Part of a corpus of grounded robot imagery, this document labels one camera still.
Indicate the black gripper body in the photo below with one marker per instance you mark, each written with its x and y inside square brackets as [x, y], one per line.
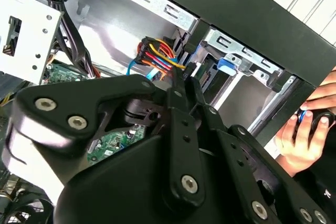
[118, 190]

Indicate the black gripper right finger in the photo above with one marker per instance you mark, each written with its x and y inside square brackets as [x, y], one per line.
[236, 161]

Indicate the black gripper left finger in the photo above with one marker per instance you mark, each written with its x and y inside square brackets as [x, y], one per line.
[78, 98]

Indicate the person's right hand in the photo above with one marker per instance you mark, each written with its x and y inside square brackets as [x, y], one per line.
[299, 153]

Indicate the person's left hand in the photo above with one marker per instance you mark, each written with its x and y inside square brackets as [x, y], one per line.
[325, 95]

